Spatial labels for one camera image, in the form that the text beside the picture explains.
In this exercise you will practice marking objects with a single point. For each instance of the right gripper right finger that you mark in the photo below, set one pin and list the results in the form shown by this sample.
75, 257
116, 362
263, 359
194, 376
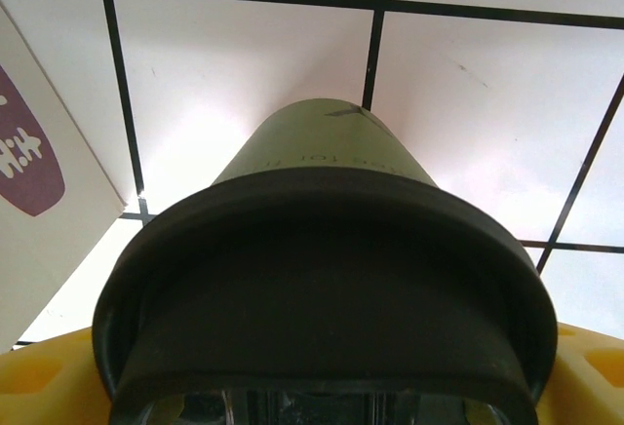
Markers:
590, 386

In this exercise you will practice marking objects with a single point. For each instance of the green paper coffee cup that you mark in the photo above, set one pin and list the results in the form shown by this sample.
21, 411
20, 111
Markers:
322, 147

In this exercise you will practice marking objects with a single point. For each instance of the white printed paper bag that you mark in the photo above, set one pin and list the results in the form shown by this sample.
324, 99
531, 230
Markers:
58, 240

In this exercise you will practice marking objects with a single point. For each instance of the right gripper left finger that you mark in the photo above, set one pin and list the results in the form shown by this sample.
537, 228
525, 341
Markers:
44, 386

